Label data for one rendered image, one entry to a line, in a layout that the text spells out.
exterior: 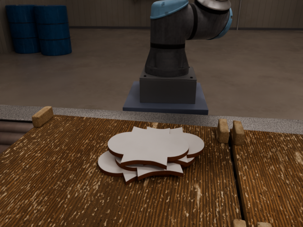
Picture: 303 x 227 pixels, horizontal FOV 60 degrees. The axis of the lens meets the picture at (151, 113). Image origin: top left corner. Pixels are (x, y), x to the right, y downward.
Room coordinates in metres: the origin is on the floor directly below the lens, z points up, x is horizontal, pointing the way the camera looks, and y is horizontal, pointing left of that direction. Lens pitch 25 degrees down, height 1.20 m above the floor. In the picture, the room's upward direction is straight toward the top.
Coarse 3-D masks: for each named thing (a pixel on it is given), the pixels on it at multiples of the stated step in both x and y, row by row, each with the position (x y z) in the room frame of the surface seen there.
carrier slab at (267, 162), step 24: (264, 144) 0.43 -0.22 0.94; (288, 144) 0.43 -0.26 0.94; (240, 168) 0.35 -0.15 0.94; (264, 168) 0.35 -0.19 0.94; (288, 168) 0.35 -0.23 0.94; (240, 192) 0.31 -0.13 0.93; (264, 192) 0.30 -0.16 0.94; (288, 192) 0.30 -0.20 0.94; (264, 216) 0.25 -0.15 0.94; (288, 216) 0.25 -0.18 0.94
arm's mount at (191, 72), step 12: (144, 72) 0.87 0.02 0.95; (192, 72) 0.88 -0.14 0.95; (144, 84) 0.80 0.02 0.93; (156, 84) 0.80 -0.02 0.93; (168, 84) 0.79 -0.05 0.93; (180, 84) 0.79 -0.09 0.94; (192, 84) 0.79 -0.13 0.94; (144, 96) 0.80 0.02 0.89; (156, 96) 0.80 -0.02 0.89; (168, 96) 0.79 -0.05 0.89; (180, 96) 0.79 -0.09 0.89; (192, 96) 0.79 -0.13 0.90
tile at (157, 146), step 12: (132, 132) 0.42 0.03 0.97; (144, 132) 0.42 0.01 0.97; (156, 132) 0.42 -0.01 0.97; (168, 132) 0.42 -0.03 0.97; (108, 144) 0.38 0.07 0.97; (120, 144) 0.38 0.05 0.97; (132, 144) 0.38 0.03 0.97; (144, 144) 0.38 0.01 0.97; (156, 144) 0.38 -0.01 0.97; (168, 144) 0.38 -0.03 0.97; (180, 144) 0.38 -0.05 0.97; (120, 156) 0.35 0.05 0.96; (132, 156) 0.34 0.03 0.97; (144, 156) 0.34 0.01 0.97; (156, 156) 0.34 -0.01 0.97; (168, 156) 0.34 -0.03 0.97; (180, 156) 0.35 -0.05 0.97
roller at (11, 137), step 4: (0, 132) 0.51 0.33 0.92; (4, 132) 0.51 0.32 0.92; (8, 132) 0.51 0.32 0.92; (0, 136) 0.49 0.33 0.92; (4, 136) 0.49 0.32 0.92; (8, 136) 0.49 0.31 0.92; (12, 136) 0.49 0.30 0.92; (16, 136) 0.49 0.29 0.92; (20, 136) 0.49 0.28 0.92; (0, 140) 0.49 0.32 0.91; (4, 140) 0.49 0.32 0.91; (8, 140) 0.48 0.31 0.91; (12, 140) 0.48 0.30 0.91; (16, 140) 0.48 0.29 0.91; (0, 144) 0.48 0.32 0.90; (4, 144) 0.48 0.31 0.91; (8, 144) 0.48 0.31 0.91; (232, 152) 0.43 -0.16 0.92; (232, 156) 0.43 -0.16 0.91
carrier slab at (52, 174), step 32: (32, 128) 0.50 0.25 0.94; (64, 128) 0.50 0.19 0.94; (96, 128) 0.49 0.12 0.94; (128, 128) 0.49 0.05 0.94; (160, 128) 0.49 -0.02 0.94; (192, 128) 0.49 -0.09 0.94; (0, 160) 0.38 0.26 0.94; (32, 160) 0.38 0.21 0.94; (64, 160) 0.38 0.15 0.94; (96, 160) 0.38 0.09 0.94; (224, 160) 0.38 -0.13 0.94; (0, 192) 0.30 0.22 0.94; (32, 192) 0.30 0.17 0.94; (64, 192) 0.30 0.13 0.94; (96, 192) 0.30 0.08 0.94; (128, 192) 0.30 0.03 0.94; (160, 192) 0.30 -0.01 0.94; (192, 192) 0.30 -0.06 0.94; (224, 192) 0.30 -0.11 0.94; (0, 224) 0.24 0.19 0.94; (32, 224) 0.24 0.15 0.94; (64, 224) 0.24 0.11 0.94; (96, 224) 0.24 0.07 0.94; (128, 224) 0.24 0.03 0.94; (160, 224) 0.24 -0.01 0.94; (192, 224) 0.24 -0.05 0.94; (224, 224) 0.24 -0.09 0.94
